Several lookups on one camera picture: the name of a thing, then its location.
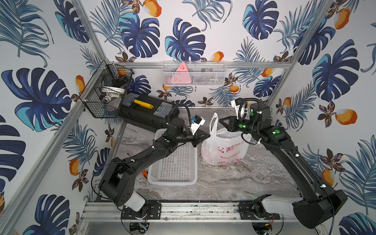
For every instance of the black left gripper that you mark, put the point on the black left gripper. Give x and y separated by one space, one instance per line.
195 138

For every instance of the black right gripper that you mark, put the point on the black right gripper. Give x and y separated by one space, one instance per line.
231 125

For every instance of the white plastic bag red print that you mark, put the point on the white plastic bag red print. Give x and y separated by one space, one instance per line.
223 147

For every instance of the white perforated plastic basket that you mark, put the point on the white perforated plastic basket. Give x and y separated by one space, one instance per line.
178 169

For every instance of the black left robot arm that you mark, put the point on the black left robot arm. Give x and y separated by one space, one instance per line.
119 176

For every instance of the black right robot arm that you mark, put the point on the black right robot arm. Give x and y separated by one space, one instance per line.
319 201

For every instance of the pink triangular item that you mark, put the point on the pink triangular item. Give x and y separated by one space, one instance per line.
181 76

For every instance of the orange item behind basket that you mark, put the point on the orange item behind basket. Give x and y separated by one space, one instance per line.
145 174

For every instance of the black toolbox yellow handle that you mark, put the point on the black toolbox yellow handle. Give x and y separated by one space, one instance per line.
145 112

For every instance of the white mesh wall shelf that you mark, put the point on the white mesh wall shelf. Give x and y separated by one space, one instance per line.
203 73

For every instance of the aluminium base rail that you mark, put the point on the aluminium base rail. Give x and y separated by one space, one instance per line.
179 212

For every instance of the black wire basket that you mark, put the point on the black wire basket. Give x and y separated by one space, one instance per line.
106 90

